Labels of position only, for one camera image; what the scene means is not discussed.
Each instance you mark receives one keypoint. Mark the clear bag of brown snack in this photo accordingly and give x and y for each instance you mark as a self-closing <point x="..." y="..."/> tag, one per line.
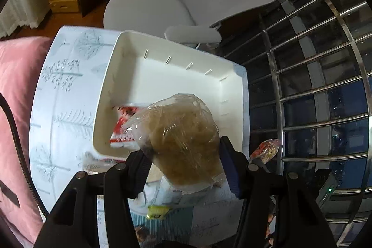
<point x="180" y="143"/>

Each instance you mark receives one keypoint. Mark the pink blanket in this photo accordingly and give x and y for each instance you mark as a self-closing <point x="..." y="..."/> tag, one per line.
<point x="17" y="76"/>

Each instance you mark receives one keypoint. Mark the brown snack packet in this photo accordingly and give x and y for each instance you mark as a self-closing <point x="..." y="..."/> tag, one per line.
<point x="144" y="235"/>

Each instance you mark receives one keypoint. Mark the pale blue snack packet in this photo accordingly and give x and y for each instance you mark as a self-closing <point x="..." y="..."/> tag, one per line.
<point x="162" y="195"/>

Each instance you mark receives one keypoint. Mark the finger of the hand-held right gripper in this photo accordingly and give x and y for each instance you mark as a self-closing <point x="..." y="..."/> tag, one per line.
<point x="261" y="165"/>

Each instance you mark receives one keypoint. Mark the red white snack packet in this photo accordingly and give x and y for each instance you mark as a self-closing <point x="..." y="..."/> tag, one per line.
<point x="123" y="126"/>

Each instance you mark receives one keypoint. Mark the white plastic bin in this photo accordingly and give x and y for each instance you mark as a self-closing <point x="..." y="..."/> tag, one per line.
<point x="174" y="79"/>

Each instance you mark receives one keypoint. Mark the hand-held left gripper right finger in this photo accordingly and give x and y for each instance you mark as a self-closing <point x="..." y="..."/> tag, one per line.
<point x="232" y="172"/>

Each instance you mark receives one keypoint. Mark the clear flat snack packet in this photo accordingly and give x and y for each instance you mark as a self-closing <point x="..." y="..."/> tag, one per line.
<point x="98" y="163"/>

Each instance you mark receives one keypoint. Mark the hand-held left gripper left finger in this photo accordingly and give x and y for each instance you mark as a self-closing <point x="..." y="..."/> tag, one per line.
<point x="142" y="169"/>

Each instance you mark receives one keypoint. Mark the white lace cloth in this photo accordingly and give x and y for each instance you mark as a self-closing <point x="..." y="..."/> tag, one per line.
<point x="26" y="9"/>

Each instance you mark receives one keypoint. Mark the yellow green snack packet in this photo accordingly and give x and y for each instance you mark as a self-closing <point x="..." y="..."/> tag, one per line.
<point x="158" y="212"/>

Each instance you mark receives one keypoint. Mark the orange red snack packet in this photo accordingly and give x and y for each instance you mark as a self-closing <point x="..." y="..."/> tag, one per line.
<point x="267" y="150"/>

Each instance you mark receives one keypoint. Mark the tree print tablecloth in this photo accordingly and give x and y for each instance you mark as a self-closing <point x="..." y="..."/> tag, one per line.
<point x="66" y="108"/>

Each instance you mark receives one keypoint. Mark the metal window grille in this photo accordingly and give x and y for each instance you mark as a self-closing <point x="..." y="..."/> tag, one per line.
<point x="319" y="157"/>

